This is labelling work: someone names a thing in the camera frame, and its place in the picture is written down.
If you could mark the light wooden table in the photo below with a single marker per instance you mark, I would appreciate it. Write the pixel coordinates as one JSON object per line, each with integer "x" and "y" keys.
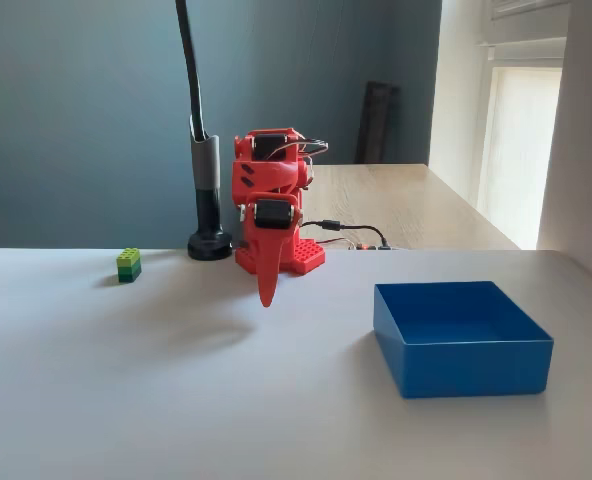
{"x": 401, "y": 205}

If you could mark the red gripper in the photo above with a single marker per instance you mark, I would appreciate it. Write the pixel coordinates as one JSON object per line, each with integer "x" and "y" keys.
{"x": 271, "y": 214}

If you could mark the black gooseneck camera stand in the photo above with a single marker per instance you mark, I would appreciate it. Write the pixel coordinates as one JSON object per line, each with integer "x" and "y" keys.
{"x": 205, "y": 165}

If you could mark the blue box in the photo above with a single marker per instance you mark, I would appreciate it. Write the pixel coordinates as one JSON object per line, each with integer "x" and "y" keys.
{"x": 471, "y": 360}

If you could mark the dark wooden board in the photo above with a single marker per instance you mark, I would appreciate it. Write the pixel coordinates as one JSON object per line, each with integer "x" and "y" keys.
{"x": 378, "y": 125}

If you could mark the small controller board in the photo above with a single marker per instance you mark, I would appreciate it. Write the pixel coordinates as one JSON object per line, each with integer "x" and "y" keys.
{"x": 362, "y": 246}

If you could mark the green lego block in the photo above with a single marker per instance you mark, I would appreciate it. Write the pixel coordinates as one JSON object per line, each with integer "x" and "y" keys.
{"x": 128, "y": 267}

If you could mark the red robot arm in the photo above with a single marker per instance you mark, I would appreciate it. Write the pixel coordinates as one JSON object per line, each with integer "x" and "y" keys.
{"x": 266, "y": 175}

